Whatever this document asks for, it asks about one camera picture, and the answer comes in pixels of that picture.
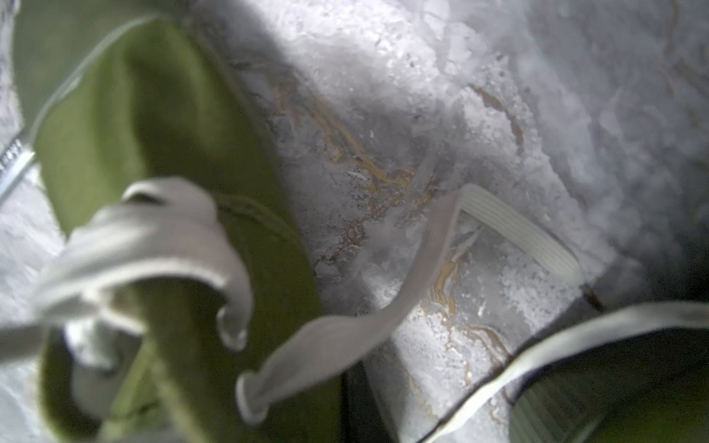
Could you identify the olive green shoe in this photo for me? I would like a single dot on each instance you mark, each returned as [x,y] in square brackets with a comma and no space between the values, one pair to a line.
[639,374]
[183,298]

